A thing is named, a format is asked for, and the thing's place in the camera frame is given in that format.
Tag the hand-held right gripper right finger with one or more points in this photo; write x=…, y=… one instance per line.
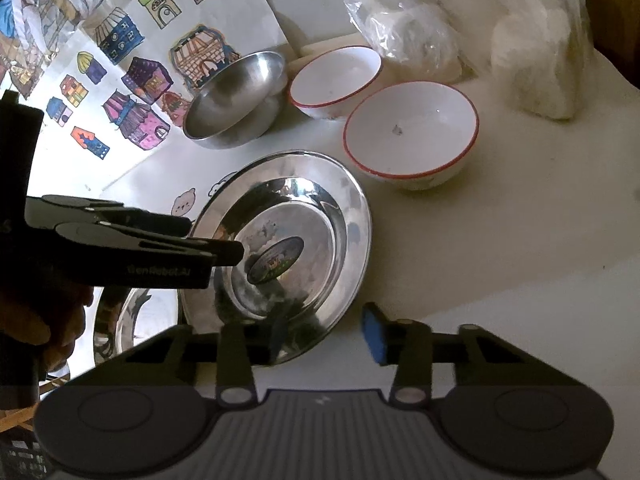
x=377, y=335

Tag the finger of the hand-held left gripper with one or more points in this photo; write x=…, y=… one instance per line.
x=175, y=252
x=125, y=215

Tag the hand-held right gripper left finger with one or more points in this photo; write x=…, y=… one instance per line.
x=235, y=355

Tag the stainless steel plate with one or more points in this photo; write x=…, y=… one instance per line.
x=320, y=210
x=135, y=320

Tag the black bowl with red rim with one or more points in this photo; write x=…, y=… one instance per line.
x=235, y=95

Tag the large white red-rimmed bowl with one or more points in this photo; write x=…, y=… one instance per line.
x=415, y=125

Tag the small white red-rimmed bowl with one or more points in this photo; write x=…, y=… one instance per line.
x=335, y=77

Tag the person's left hand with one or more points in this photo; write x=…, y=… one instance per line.
x=65, y=330

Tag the white cartoon printed table mat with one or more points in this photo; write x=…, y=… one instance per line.
x=500, y=220

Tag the colourful house drawing paper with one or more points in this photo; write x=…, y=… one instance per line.
x=150, y=25

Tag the black plastic crate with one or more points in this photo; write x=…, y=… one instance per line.
x=22, y=457

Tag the colourful illustrated poster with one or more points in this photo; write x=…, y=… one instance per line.
x=45, y=10

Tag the clear plastic bag white lumps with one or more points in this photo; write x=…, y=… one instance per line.
x=530, y=60

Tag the brown wooden furniture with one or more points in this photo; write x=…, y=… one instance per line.
x=600, y=10

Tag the wooden frame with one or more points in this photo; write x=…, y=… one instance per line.
x=20, y=415

